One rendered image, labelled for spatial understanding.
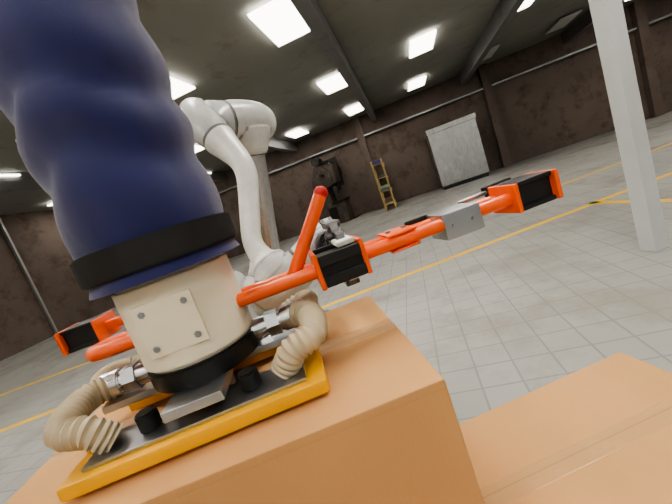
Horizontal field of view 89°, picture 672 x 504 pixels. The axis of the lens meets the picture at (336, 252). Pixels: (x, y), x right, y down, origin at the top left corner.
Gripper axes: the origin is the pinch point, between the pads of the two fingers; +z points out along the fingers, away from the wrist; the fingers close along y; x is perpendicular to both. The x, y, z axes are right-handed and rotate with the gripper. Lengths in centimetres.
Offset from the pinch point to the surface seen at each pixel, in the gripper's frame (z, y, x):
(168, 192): 9.4, -17.7, 20.4
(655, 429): 4, 54, -46
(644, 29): -1017, -189, -1379
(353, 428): 20.5, 15.0, 8.8
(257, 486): 20.1, 17.1, 21.1
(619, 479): 9, 54, -32
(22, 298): -1081, -32, 817
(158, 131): 7.5, -25.6, 19.0
